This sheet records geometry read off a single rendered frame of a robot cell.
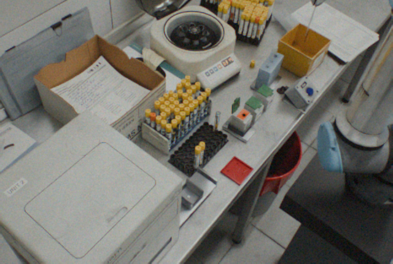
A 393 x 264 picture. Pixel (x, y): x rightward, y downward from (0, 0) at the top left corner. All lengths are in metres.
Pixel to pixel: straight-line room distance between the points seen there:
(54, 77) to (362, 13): 1.21
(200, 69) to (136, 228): 0.69
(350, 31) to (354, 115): 0.83
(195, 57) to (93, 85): 0.32
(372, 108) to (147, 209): 0.48
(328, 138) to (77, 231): 0.55
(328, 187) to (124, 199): 0.57
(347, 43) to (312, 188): 0.70
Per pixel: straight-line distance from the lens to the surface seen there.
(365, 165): 1.02
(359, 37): 1.72
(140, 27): 1.60
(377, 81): 0.88
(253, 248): 2.08
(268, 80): 1.36
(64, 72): 1.33
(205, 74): 1.36
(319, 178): 1.17
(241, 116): 1.23
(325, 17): 1.77
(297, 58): 1.46
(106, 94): 1.29
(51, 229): 0.81
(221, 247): 2.06
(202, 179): 1.14
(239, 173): 1.21
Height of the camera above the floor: 1.89
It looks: 51 degrees down
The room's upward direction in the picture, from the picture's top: 6 degrees clockwise
